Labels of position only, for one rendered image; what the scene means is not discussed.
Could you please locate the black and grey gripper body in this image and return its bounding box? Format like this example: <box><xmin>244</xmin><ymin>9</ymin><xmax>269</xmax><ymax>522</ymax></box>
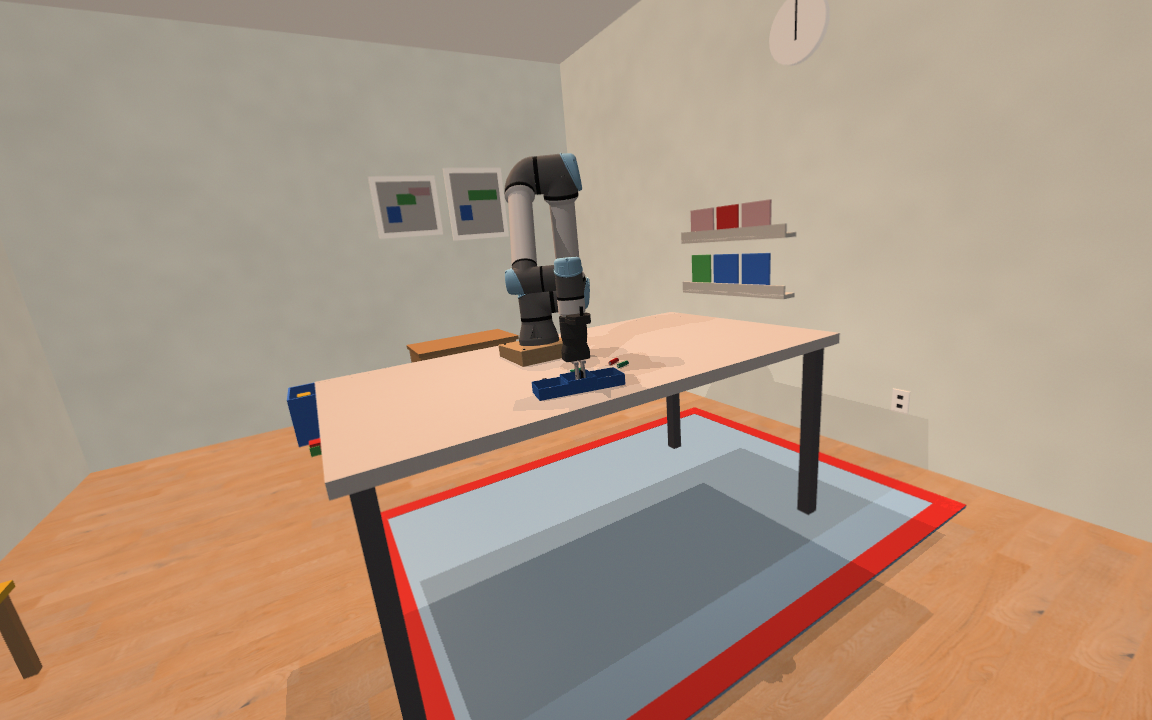
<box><xmin>558</xmin><ymin>298</ymin><xmax>591</xmax><ymax>362</ymax></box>

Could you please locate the blue rack of bins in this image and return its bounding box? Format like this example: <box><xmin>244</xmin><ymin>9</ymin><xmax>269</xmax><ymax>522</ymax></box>
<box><xmin>532</xmin><ymin>367</ymin><xmax>626</xmax><ymax>401</ymax></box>

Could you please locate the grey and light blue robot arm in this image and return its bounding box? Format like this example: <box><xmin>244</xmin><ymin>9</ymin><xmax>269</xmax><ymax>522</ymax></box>
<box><xmin>505</xmin><ymin>153</ymin><xmax>590</xmax><ymax>346</ymax></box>

